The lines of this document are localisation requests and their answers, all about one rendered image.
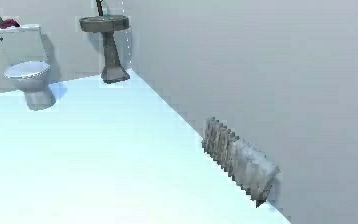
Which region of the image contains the dark grey pedestal sink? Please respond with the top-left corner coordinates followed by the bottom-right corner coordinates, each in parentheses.
top-left (78, 14), bottom-right (132, 85)

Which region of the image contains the black sink faucet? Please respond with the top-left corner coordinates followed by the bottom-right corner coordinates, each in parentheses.
top-left (95, 0), bottom-right (105, 17)

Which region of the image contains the dark red cloth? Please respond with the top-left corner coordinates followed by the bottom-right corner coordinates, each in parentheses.
top-left (0, 18), bottom-right (21, 30)

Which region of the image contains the grey ribbed radiator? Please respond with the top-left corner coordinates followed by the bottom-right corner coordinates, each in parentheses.
top-left (201, 116), bottom-right (281, 209)

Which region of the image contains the white toilet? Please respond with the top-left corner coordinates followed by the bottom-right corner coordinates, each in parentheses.
top-left (0, 23), bottom-right (57, 112)

